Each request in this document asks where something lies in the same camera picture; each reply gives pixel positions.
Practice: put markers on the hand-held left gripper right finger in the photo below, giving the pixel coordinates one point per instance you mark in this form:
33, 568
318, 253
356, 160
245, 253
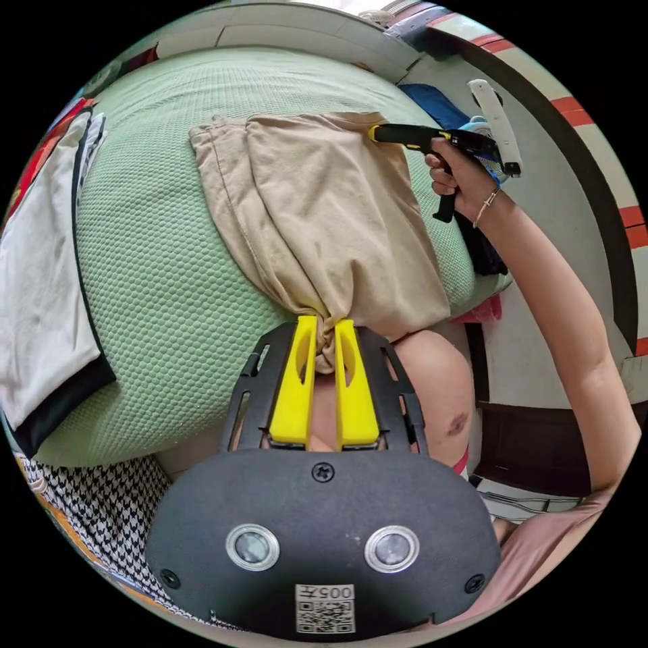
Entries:
355, 395

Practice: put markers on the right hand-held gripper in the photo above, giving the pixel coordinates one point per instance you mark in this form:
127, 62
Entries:
458, 139

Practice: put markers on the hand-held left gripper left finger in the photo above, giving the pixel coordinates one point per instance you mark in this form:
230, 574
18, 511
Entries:
295, 385

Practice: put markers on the light brown t-shirt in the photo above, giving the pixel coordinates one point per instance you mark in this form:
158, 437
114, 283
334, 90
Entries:
314, 202

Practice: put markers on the person's right forearm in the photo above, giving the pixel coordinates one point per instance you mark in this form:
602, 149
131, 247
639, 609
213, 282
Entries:
552, 283

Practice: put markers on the person's right hand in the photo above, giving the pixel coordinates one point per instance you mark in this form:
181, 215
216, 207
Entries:
468, 185

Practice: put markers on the blue cloth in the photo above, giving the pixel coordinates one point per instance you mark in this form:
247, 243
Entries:
434, 105

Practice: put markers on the bed with green woven mat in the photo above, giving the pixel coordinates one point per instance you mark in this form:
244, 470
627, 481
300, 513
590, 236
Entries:
172, 304

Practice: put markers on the black white houndstooth cloth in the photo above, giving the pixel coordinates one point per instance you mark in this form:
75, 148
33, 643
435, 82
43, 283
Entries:
111, 516

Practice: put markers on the pile of clothes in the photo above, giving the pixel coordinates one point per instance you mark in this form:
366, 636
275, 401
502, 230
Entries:
40, 283

